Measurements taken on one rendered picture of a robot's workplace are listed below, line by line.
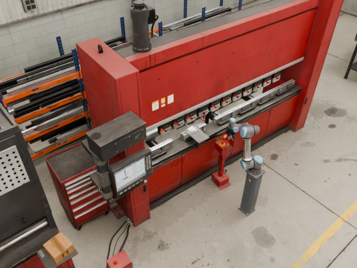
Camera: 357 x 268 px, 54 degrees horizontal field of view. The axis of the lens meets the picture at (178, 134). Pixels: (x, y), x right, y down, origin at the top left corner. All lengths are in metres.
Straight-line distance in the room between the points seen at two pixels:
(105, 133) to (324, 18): 3.53
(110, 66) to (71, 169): 1.45
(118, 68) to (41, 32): 4.44
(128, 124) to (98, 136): 0.30
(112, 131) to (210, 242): 2.20
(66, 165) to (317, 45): 3.83
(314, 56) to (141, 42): 2.95
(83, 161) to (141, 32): 1.73
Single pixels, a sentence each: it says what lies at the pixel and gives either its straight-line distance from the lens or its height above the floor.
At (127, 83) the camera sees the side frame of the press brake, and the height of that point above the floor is 2.21.
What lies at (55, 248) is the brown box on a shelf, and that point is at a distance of 3.53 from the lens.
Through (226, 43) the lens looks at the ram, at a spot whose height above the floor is 2.10.
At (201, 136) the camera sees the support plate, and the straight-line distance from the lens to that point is 4.52.
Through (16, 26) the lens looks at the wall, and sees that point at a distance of 7.46.
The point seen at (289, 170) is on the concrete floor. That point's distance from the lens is 5.72.
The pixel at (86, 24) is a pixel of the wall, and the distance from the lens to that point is 8.03.
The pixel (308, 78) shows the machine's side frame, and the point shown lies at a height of 1.08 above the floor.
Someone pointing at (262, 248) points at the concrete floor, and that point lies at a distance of 4.77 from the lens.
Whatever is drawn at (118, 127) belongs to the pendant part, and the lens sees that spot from 3.21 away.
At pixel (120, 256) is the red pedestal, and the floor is 0.80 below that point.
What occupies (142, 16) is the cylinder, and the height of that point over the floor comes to 2.67.
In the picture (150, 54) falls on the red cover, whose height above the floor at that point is 2.30.
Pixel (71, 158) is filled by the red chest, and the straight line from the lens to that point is 4.42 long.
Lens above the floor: 3.99
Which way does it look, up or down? 41 degrees down
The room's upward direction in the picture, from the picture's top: 1 degrees clockwise
